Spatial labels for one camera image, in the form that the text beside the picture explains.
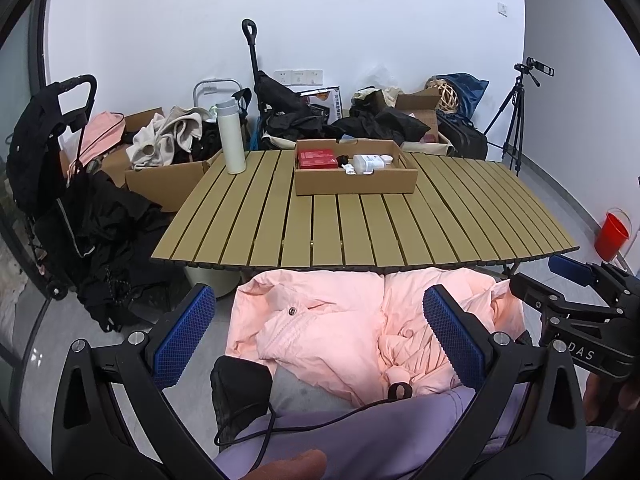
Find pink clothes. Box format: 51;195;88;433
74;112;127;167

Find black pouch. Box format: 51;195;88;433
209;354;274;442

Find black trolley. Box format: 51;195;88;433
241;18;313;137

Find beige clothes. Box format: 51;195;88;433
125;106;212;170

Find purple clothing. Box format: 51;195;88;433
215;387;607;480

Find printed white carton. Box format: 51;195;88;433
299;87;342;122

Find black cable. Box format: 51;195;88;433
215;382;413;468

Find grey cloth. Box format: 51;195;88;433
269;369;353;417

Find white patterned cloth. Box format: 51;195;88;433
0;249;32;343

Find blue bag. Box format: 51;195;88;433
442;73;490;122

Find clear plastic bag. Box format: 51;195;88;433
357;66;402;99

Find white metal frame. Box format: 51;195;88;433
193;78;242;112

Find shallow cardboard tray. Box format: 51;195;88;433
293;138;419;197

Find large cardboard box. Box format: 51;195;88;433
124;152;223;214

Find white thermos bottle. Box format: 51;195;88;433
214;98;247;175

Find black tripod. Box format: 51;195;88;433
483;71;542;177

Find person's left hand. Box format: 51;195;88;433
247;449;328;480

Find wicker ball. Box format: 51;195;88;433
426;77;460;114

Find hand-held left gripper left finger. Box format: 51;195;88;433
50;282;218;480

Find open cardboard box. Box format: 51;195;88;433
394;89;452;144

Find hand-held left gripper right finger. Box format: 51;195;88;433
422;284;588;480

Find black bag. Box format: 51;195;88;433
436;109;489;160

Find person's right hand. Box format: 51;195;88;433
582;372;640;425

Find black garments heap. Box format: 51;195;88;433
264;104;432;150

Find black stroller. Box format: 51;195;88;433
6;74;99;302

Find red bucket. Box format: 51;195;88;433
594;208;632;261

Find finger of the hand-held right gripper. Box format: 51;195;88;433
509;272;623;321
547;255;640;293

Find black clothes pile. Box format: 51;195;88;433
49;171;177;334

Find pink padded jacket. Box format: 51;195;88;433
225;266;526;409

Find white bucket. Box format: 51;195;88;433
182;262;242;294

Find beige canvas bag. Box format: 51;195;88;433
259;131;302;152

